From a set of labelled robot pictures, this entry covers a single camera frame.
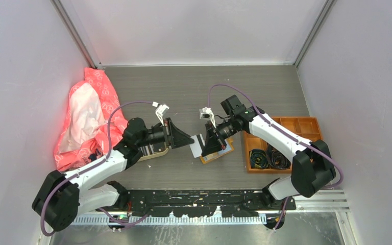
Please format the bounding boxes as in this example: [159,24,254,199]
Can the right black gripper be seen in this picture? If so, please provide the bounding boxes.
[201,116,237,157]

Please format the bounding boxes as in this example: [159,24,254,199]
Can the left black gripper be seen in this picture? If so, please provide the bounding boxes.
[137,117,194,149]

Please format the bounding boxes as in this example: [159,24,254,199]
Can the gold VIP card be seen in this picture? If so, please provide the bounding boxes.
[203,153,219,162]

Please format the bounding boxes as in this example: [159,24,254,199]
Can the orange leather card holder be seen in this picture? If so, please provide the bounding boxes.
[200,138,234,164]

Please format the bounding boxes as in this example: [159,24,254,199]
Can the white striped card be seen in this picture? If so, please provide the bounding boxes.
[189,134,205,158]

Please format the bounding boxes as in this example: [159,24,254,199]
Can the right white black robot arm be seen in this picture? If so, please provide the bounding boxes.
[199,95,336,210]

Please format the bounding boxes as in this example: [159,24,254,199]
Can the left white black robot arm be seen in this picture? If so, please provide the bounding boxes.
[32,117,194,232]

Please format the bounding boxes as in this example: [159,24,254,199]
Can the beige oval card tray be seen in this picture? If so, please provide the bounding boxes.
[139,143,169,161]

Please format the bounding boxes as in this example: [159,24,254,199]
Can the cards in beige tray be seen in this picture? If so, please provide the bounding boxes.
[140,143,166,156]

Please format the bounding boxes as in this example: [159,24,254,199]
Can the rolled dark belt left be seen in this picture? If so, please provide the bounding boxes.
[249,149,269,169]

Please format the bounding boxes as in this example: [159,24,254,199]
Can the rolled dark belt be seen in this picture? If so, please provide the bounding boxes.
[266,145,291,170]
[249,149,269,169]

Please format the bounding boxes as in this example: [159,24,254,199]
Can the orange wooden compartment tray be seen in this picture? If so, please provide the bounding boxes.
[242,115,323,174]

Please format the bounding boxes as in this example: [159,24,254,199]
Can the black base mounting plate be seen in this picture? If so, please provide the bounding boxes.
[102,189,297,229]

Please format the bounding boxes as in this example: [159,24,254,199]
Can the rolled dark belt right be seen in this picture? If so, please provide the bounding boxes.
[266,145,291,170]

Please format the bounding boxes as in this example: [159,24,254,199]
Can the pink white crumpled cloth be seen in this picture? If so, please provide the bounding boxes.
[53,68,128,172]

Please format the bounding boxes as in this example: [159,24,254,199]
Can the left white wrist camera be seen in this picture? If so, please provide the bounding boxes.
[152,102,169,125]

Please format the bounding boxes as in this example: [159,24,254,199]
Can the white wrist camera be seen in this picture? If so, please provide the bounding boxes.
[199,107,216,128]
[152,102,169,125]

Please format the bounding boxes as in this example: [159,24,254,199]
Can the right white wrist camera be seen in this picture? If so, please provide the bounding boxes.
[199,107,216,128]

